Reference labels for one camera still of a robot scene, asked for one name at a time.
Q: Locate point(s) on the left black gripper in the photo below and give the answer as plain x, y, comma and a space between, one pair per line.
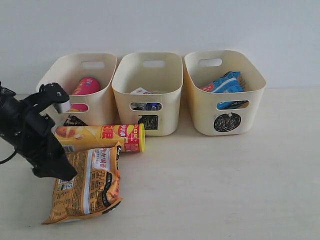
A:
31, 136

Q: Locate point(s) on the orange noodle packet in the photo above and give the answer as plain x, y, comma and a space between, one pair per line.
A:
94, 191

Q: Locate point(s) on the pink Lays chips can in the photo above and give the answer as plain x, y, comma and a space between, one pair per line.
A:
87, 85

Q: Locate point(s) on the purple drink carton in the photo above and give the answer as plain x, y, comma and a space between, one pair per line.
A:
146, 106

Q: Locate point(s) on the white blue milk carton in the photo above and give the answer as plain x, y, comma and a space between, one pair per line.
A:
141, 91

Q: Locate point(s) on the blue noodle packet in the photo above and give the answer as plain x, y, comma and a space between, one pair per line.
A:
228, 83

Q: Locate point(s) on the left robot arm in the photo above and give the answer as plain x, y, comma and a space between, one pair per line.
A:
30, 133

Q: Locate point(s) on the yellow chips can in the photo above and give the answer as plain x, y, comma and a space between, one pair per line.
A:
81, 138

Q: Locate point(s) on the left cream plastic bin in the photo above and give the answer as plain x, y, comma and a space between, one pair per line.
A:
69, 70

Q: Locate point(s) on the cream plastic bin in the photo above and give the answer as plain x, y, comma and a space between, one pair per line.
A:
158, 72
220, 114
69, 70

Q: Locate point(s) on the middle cream plastic bin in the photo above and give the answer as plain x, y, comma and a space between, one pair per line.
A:
158, 72

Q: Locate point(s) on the right cream plastic bin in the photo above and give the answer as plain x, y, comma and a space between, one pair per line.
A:
220, 114

